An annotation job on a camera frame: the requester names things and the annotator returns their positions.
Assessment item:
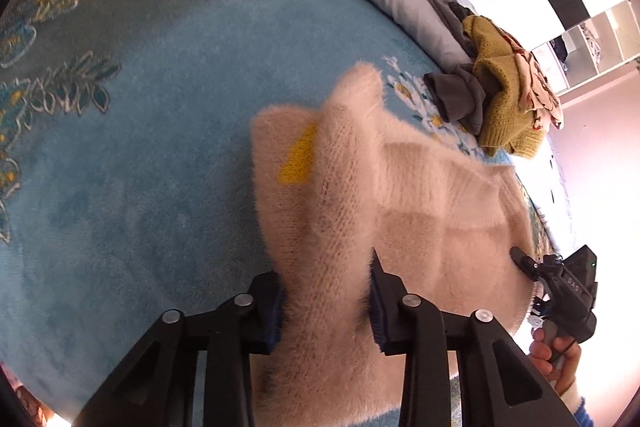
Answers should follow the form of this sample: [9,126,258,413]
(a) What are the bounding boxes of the beige fuzzy sweater yellow letters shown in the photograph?
[251,63,534,426]

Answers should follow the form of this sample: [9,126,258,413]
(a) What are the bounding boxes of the blue sleeve forearm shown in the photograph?
[560,381,594,427]

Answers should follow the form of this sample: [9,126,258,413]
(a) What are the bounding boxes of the person's right hand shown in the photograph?
[528,329,582,395]

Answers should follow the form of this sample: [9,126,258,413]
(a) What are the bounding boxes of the olive green knit sweater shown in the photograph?
[462,15,546,159]

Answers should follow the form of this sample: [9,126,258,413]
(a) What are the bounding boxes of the cream floral patterned garment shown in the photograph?
[498,28,564,132]

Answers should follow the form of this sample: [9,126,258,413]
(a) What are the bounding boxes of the dark grey garment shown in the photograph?
[423,0,486,136]

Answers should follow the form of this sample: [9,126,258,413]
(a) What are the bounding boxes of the open white shelf unit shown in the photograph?
[533,0,640,96]

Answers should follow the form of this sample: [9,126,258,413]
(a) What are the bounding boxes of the teal floral plush blanket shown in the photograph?
[1,0,491,422]

